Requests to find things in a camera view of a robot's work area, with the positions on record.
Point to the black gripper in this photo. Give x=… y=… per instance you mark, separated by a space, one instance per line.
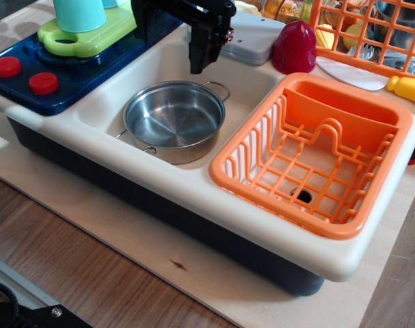
x=215 y=16

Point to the stainless steel pan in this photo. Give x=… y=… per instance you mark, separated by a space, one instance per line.
x=176 y=121

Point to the orange drying rack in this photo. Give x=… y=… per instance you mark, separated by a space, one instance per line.
x=316 y=152

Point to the dark red plastic cup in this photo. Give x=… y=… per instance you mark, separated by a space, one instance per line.
x=295 y=50

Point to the green plastic cutting board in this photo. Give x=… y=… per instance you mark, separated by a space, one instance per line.
x=120 y=22

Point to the yellow toy corn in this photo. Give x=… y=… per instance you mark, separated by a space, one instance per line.
x=325 y=36

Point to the teal plastic cup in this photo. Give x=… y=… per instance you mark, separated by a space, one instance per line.
x=79 y=16

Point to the white plastic plate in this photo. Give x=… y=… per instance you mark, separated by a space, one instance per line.
x=351 y=75

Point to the red stove knob right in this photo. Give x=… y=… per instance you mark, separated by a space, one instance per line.
x=43 y=83

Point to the red stove knob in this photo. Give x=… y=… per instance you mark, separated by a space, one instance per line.
x=43 y=83
x=9 y=67

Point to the blue toy stove top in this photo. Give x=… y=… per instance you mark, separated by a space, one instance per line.
x=77 y=76

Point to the orange plastic basket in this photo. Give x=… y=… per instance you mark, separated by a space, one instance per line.
x=377 y=36

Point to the red stove knob left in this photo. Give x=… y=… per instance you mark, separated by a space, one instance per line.
x=9 y=67

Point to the plywood base board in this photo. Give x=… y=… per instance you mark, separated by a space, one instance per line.
x=115 y=266

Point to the grey faucet base plate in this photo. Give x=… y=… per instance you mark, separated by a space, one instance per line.
x=253 y=38

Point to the yellow toy handle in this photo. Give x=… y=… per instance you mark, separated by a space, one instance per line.
x=402 y=86

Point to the black mount bottom left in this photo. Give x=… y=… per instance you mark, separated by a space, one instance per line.
x=12 y=314

